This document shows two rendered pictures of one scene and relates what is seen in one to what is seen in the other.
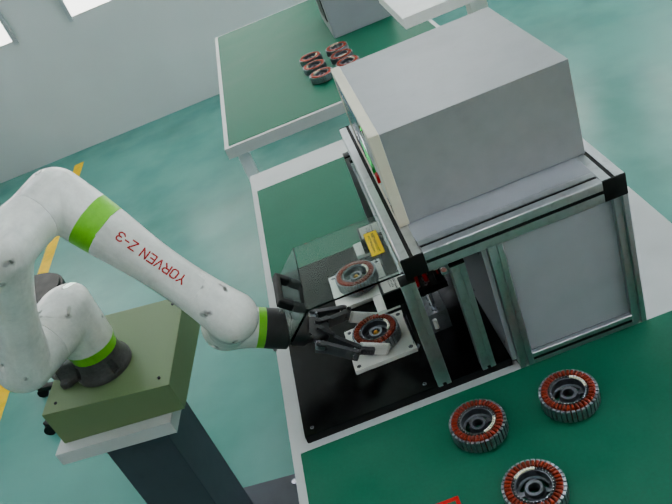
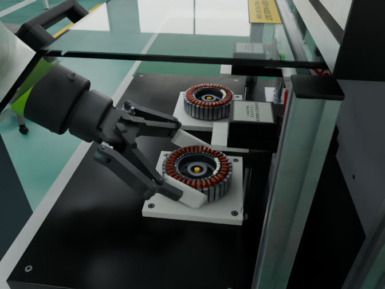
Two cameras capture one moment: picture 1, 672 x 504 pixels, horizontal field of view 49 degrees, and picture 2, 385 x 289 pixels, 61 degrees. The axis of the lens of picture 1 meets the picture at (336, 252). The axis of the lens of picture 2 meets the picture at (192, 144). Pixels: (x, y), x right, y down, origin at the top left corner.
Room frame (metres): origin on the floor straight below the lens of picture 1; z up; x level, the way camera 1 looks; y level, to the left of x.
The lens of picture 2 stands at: (0.93, -0.03, 1.15)
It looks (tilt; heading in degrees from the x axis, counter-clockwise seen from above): 36 degrees down; 4
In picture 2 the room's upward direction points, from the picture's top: straight up
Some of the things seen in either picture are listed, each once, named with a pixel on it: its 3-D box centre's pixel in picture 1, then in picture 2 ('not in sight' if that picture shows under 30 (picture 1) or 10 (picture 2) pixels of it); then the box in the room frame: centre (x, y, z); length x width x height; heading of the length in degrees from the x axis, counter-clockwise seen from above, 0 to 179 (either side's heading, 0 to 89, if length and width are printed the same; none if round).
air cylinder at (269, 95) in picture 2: not in sight; (275, 106); (1.57, -0.17, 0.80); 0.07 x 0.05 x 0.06; 177
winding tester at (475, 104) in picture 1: (446, 107); not in sight; (1.43, -0.34, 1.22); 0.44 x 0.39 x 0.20; 177
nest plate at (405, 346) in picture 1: (379, 341); (196, 183); (1.34, -0.01, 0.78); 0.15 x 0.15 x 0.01; 87
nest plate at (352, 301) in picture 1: (360, 285); (208, 110); (1.58, -0.02, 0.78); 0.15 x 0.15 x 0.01; 87
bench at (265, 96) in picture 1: (338, 105); not in sight; (3.82, -0.33, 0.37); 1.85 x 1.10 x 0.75; 177
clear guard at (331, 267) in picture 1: (351, 269); (199, 41); (1.28, -0.02, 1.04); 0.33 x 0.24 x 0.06; 87
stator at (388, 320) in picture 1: (376, 333); (197, 172); (1.34, -0.01, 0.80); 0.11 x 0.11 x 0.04
